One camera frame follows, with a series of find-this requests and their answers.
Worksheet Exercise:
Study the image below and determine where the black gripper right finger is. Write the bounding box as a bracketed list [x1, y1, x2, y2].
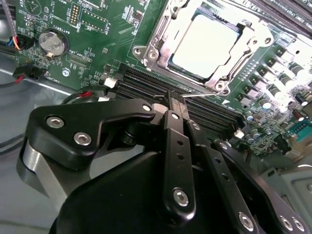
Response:
[180, 98, 312, 234]

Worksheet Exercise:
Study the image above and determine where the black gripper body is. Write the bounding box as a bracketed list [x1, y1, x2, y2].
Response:
[50, 151, 241, 234]

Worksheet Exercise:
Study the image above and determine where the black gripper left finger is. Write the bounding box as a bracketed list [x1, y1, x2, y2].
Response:
[16, 90, 197, 222]

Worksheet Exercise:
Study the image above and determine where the metal locking lever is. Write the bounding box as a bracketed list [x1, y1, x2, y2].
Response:
[182, 92, 220, 98]

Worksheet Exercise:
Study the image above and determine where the metal socket cover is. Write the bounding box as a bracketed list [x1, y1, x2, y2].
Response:
[156, 0, 259, 85]

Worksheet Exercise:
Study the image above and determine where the silver CPU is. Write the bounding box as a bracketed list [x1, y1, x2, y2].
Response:
[169, 13, 241, 78]

